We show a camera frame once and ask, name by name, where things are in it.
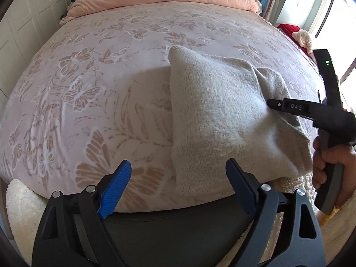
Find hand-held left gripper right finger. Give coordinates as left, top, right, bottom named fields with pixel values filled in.
left=225, top=158, right=326, bottom=267

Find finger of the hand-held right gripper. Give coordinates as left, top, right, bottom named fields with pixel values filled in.
left=266, top=97, right=323, bottom=121

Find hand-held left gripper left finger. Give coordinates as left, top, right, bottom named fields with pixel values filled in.
left=31, top=160, right=132, bottom=267

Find cream knit sweater black hearts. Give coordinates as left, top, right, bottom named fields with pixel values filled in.
left=168, top=45, right=314, bottom=198

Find person's right forearm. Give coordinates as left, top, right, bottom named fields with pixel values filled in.
left=318, top=185, right=356, bottom=260

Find person's right hand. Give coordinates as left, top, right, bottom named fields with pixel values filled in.
left=312, top=138, right=356, bottom=201

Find cream bundled cloth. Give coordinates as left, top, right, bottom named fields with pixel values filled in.
left=292, top=29, right=315, bottom=54

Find red cloth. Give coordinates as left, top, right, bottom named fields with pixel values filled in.
left=277, top=23, right=314, bottom=59

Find fluffy white rug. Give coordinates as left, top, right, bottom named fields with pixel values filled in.
left=5, top=178, right=45, bottom=260

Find pink butterfly print blanket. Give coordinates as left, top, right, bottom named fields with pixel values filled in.
left=0, top=1, right=329, bottom=215

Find window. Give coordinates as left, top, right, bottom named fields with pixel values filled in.
left=278, top=0, right=356, bottom=90

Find teal curtain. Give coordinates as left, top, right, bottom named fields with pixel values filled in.
left=260, top=0, right=290, bottom=24

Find white wardrobe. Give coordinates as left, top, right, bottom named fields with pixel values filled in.
left=0, top=0, right=73, bottom=101

